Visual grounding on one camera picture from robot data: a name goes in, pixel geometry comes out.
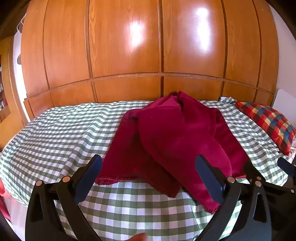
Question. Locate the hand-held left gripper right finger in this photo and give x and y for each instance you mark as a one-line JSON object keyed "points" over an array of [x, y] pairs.
{"points": [[208, 178]]}

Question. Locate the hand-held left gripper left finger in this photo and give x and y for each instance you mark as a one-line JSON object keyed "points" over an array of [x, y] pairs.
{"points": [[89, 176]]}

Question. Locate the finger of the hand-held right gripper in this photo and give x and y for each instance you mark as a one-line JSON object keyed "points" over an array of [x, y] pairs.
{"points": [[249, 169], [286, 165]]}

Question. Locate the dark red cloth garment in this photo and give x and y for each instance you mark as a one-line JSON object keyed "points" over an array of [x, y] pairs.
{"points": [[175, 139]]}

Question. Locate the person's left hand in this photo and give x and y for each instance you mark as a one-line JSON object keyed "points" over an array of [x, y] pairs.
{"points": [[138, 237]]}

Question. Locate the multicolour plaid pillow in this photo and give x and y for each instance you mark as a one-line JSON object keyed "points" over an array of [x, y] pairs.
{"points": [[270, 122]]}

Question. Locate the green checked bed sheet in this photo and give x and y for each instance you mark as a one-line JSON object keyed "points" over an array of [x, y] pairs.
{"points": [[57, 129]]}

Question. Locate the white headboard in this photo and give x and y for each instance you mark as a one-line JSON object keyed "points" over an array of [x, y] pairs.
{"points": [[285, 98]]}

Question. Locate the small red cloth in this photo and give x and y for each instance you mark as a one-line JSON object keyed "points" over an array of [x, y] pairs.
{"points": [[3, 201]]}

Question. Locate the wooden bookshelf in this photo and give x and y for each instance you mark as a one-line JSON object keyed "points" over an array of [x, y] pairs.
{"points": [[4, 102]]}

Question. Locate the wooden wardrobe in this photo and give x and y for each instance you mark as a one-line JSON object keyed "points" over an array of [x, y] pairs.
{"points": [[124, 46]]}

